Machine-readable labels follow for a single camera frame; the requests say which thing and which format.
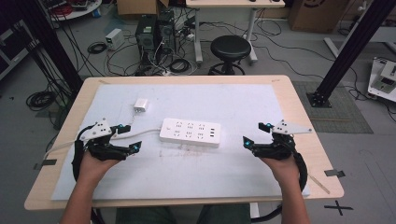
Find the white power supply box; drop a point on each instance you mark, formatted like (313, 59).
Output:
(114, 39)

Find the thin wooden stick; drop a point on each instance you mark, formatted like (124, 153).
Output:
(319, 184)

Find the round white table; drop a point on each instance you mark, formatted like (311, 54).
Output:
(74, 7)

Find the wooden table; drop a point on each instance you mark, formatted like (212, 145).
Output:
(299, 102)

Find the white floor power strip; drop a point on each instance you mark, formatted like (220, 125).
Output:
(167, 73)

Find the person's right hand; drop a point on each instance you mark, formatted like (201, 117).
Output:
(285, 171)

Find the person's left hand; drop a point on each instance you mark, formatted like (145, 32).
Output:
(93, 169)

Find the white desk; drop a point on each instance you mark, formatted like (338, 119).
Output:
(233, 3)

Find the grey floor mat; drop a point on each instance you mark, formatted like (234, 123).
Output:
(342, 115)

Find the white electronic device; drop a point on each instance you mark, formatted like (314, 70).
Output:
(384, 79)

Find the black metal stand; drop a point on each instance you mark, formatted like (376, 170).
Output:
(355, 46)
(53, 43)

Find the large cardboard box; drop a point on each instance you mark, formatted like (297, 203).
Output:
(317, 15)

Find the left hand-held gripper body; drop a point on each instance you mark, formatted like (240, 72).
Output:
(97, 132)

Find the white table mat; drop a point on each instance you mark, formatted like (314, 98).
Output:
(193, 174)

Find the black round stool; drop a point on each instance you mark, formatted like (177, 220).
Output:
(230, 46)

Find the white charger adapter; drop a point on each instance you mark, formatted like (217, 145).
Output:
(141, 105)

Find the person's legs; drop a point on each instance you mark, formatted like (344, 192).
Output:
(186, 214)

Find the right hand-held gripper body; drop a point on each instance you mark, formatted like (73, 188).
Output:
(281, 148)

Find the black computer tower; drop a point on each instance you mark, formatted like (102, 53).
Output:
(146, 37)
(166, 31)

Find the grey tape strip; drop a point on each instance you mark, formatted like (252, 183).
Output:
(46, 163)
(334, 173)

